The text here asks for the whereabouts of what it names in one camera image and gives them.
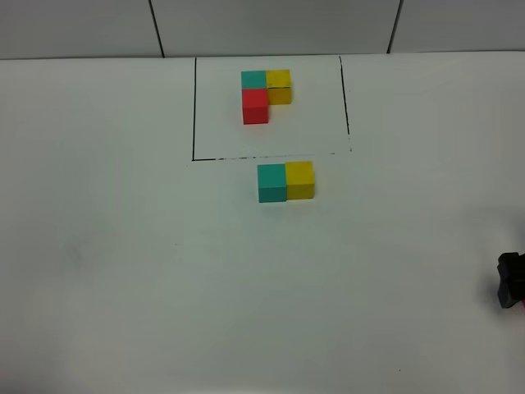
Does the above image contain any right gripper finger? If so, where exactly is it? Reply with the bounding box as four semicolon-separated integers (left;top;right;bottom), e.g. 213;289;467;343
497;252;525;309

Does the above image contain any yellow template block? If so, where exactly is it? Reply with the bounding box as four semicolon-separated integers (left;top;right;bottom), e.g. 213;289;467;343
266;70;292;105

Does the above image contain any red template block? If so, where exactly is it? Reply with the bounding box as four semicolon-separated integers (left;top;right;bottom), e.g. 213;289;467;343
242;89;269;125

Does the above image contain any green template block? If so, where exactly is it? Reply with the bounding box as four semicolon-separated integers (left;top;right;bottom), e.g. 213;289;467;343
241;71;267;89

